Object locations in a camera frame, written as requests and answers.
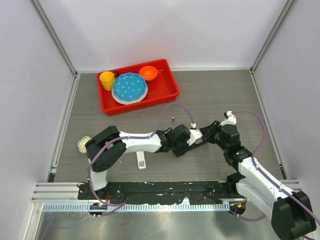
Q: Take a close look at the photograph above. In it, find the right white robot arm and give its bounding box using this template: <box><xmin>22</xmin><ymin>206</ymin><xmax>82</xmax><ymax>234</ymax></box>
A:
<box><xmin>200</xmin><ymin>121</ymin><xmax>317</xmax><ymax>240</ymax></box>

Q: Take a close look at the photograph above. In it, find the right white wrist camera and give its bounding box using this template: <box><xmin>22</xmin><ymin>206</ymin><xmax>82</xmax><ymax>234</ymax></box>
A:
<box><xmin>219</xmin><ymin>111</ymin><xmax>237</xmax><ymax>127</ymax></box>

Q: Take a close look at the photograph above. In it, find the yellow mug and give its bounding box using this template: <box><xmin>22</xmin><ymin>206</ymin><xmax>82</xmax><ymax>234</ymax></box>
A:
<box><xmin>99</xmin><ymin>71</ymin><xmax>119</xmax><ymax>91</ymax></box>

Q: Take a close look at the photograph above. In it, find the white slotted cable duct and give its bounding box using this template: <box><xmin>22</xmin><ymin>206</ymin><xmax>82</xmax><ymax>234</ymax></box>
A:
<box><xmin>42</xmin><ymin>201</ymin><xmax>230</xmax><ymax>212</ymax></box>

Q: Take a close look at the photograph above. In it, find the orange bowl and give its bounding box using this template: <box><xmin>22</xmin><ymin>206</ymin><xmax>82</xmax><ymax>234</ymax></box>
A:
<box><xmin>138</xmin><ymin>65</ymin><xmax>158</xmax><ymax>82</ymax></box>

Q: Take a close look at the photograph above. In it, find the purple cable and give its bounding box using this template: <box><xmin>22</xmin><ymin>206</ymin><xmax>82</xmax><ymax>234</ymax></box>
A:
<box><xmin>232</xmin><ymin>110</ymin><xmax>320</xmax><ymax>240</ymax></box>
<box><xmin>86</xmin><ymin>102</ymin><xmax>197</xmax><ymax>217</ymax></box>

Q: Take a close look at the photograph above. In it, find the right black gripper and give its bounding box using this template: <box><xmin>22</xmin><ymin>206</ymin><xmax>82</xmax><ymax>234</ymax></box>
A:
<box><xmin>199</xmin><ymin>120</ymin><xmax>229</xmax><ymax>152</ymax></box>

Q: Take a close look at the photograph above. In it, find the black remote control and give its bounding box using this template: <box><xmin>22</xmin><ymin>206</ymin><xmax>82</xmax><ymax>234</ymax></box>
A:
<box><xmin>191</xmin><ymin>139</ymin><xmax>204</xmax><ymax>148</ymax></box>

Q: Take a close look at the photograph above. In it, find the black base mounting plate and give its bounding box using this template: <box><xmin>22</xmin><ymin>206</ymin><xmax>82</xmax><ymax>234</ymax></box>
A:
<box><xmin>77</xmin><ymin>181</ymin><xmax>244</xmax><ymax>206</ymax></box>

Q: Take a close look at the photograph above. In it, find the white slim remote control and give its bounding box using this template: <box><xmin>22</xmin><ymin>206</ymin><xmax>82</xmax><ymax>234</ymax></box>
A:
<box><xmin>136</xmin><ymin>151</ymin><xmax>146</xmax><ymax>170</ymax></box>

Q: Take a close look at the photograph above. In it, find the white plate under blue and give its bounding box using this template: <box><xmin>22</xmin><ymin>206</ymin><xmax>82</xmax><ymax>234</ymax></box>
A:
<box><xmin>111</xmin><ymin>86</ymin><xmax>148</xmax><ymax>105</ymax></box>

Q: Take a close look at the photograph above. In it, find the blue dotted plate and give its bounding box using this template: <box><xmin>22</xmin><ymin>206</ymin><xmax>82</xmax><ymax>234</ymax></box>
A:
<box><xmin>112</xmin><ymin>72</ymin><xmax>147</xmax><ymax>90</ymax></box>

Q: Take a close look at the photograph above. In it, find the red plastic tray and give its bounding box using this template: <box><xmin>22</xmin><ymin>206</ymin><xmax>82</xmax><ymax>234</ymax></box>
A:
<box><xmin>96</xmin><ymin>59</ymin><xmax>180</xmax><ymax>116</ymax></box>

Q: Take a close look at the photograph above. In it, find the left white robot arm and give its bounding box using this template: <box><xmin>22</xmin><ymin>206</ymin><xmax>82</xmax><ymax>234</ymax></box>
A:
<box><xmin>85</xmin><ymin>124</ymin><xmax>203</xmax><ymax>200</ymax></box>

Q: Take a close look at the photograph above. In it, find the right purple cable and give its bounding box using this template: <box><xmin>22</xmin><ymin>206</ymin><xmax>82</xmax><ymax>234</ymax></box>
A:
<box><xmin>232</xmin><ymin>110</ymin><xmax>320</xmax><ymax>240</ymax></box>

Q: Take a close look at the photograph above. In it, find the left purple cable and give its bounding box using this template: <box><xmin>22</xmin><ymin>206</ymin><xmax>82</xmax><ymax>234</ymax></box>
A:
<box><xmin>86</xmin><ymin>102</ymin><xmax>197</xmax><ymax>217</ymax></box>

